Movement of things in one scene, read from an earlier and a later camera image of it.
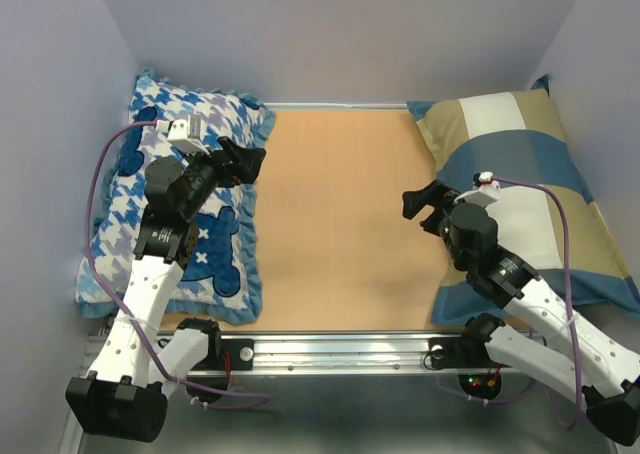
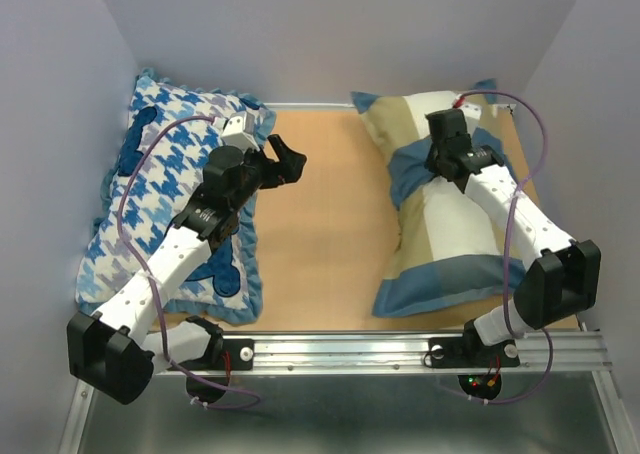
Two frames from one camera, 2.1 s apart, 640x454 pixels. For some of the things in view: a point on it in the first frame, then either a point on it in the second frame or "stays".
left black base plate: x=235 y=355 stays
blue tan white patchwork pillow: x=522 y=136 to x=446 y=250
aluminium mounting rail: x=338 y=354 stays
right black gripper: x=436 y=193 to x=430 y=161
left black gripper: x=245 y=167 to x=285 y=171
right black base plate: x=457 y=352 stays
